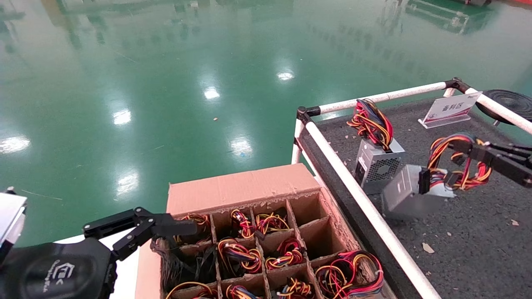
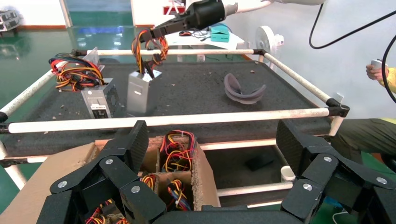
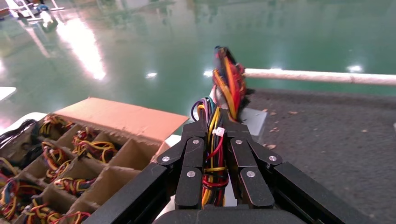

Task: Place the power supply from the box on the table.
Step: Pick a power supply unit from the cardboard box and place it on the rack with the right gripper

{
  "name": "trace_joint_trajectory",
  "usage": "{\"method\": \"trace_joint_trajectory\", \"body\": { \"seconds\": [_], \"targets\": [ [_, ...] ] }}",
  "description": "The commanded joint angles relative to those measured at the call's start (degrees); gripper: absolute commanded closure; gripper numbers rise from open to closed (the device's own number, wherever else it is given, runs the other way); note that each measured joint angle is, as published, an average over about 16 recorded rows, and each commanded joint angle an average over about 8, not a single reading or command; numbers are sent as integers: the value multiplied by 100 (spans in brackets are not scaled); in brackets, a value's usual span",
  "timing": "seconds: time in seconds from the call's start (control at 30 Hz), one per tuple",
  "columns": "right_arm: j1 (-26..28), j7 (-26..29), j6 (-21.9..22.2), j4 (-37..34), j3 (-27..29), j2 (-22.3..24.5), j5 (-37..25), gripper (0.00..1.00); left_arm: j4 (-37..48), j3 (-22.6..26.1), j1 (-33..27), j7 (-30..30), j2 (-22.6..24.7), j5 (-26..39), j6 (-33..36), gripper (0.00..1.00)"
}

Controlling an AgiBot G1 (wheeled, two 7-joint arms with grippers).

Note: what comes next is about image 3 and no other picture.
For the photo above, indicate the white pipe rail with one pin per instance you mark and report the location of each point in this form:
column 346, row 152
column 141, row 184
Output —
column 309, row 76

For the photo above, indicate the cardboard divider grid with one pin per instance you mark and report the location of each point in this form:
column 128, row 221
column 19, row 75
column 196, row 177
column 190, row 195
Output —
column 105, row 185

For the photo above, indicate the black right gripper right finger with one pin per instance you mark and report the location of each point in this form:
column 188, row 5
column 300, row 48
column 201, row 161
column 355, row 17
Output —
column 256, row 188

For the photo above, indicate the brown cardboard box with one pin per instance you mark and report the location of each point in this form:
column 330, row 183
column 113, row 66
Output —
column 123, row 119

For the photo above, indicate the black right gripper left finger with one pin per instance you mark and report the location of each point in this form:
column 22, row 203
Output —
column 188, row 188

